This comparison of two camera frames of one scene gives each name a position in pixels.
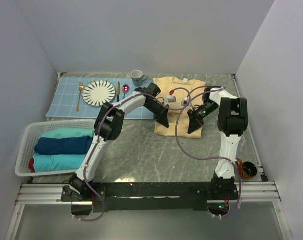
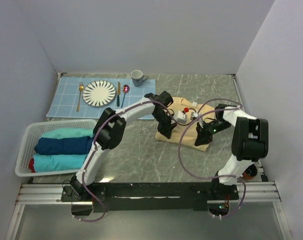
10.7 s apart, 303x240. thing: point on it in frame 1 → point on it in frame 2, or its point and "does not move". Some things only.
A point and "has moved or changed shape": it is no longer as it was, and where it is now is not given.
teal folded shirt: [65, 133] does not move
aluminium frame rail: [258, 193] does not move
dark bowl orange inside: [247, 170] does not move
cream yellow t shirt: [180, 96] has moved or changed shape
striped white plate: [97, 92] does not move
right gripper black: [195, 121] → [203, 137]
